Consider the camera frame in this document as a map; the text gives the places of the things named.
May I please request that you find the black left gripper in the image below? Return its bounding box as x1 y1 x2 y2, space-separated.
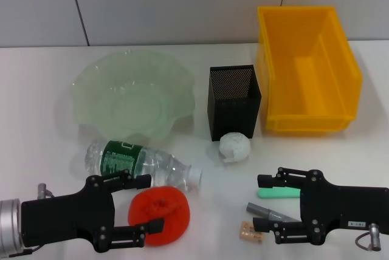
21 171 165 253

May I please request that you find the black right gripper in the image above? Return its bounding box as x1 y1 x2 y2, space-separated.
252 167 389 245

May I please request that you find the red-orange toy fruit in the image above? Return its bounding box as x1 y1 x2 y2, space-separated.
127 184 191 247

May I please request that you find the beige eraser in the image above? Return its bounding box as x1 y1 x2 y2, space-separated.
239 220 264 241

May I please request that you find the clear bottle with green label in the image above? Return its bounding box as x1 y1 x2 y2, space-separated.
84 139 204 191

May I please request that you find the white paper ball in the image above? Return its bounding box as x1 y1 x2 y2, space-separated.
218 132 252 164

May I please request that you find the grey marker pen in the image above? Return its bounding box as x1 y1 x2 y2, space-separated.
246 202 301 223

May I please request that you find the black mesh pen holder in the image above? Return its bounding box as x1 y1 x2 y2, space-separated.
207 64 263 142

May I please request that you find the wavy green glass fruit plate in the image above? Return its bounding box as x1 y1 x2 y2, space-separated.
70 49 195 151

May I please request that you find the yellow plastic bin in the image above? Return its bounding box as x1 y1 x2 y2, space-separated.
255 5 363 137

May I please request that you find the left gripper connector cable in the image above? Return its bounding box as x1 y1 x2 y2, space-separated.
36 182 56 200

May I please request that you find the gripper connector cable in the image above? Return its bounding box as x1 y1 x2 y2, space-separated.
36 182 56 200
356 222 384 250

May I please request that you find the right gripper connector cable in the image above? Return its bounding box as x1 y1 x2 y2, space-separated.
356 222 384 250

